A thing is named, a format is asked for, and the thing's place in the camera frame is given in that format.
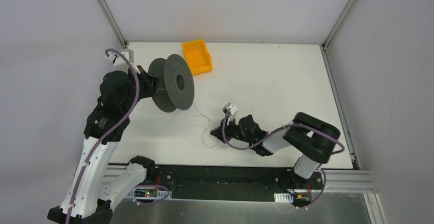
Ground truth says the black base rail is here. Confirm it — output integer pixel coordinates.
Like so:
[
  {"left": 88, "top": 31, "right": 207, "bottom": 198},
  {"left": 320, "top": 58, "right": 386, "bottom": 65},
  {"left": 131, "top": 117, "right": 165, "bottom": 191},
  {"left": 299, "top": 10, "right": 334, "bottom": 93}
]
[{"left": 134, "top": 165, "right": 323, "bottom": 202}]

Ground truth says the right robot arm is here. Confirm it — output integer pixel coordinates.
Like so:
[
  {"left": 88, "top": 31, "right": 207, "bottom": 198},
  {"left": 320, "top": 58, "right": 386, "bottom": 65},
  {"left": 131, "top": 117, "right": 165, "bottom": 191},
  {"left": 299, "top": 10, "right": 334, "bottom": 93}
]
[{"left": 210, "top": 112, "right": 345, "bottom": 188}]

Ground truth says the right white cable duct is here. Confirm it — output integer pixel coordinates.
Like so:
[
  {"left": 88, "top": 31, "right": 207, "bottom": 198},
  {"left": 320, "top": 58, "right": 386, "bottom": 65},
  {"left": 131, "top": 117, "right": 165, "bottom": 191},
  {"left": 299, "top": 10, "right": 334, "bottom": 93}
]
[{"left": 274, "top": 193, "right": 294, "bottom": 204}]

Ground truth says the yellow plastic bin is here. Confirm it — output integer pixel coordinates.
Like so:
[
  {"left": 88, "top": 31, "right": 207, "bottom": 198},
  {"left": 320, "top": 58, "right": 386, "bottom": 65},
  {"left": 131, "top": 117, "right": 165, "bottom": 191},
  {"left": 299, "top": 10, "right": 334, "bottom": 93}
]
[{"left": 182, "top": 39, "right": 213, "bottom": 76}]

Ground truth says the thin red wire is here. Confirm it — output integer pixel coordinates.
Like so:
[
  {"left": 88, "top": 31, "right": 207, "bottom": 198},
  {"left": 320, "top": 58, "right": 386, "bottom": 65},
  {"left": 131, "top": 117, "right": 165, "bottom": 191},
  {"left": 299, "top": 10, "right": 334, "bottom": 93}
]
[{"left": 156, "top": 73, "right": 221, "bottom": 148}]

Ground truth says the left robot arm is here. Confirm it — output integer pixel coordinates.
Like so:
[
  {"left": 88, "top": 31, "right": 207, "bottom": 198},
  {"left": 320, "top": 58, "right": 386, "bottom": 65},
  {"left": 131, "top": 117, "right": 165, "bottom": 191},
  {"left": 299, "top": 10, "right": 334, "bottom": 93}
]
[{"left": 47, "top": 65, "right": 158, "bottom": 223}]

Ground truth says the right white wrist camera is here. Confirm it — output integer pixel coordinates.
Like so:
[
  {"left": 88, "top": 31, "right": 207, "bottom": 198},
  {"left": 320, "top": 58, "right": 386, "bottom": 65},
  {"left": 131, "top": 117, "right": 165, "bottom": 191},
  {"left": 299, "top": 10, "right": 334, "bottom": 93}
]
[{"left": 222, "top": 102, "right": 238, "bottom": 117}]

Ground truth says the aluminium frame profile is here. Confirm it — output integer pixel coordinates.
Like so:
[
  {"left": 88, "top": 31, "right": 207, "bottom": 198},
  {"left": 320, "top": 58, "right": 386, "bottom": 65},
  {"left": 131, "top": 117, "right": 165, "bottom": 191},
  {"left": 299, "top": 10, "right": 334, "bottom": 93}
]
[{"left": 324, "top": 169, "right": 378, "bottom": 193}]

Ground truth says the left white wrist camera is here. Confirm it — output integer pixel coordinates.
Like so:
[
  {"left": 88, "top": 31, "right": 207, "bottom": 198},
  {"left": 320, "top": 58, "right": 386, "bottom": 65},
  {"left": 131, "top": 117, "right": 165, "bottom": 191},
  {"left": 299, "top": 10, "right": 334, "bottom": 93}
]
[{"left": 105, "top": 48, "right": 140, "bottom": 74}]

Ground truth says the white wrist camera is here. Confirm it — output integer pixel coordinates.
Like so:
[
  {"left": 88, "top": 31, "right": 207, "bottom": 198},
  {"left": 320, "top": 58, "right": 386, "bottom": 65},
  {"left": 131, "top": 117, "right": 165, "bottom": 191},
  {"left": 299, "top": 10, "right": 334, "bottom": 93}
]
[
  {"left": 222, "top": 102, "right": 238, "bottom": 117},
  {"left": 105, "top": 48, "right": 140, "bottom": 74}
]

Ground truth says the black cable spool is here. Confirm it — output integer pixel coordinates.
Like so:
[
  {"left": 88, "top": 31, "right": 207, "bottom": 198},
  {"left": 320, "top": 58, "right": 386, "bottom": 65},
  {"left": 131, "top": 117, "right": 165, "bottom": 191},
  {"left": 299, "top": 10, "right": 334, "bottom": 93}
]
[{"left": 148, "top": 54, "right": 195, "bottom": 113}]

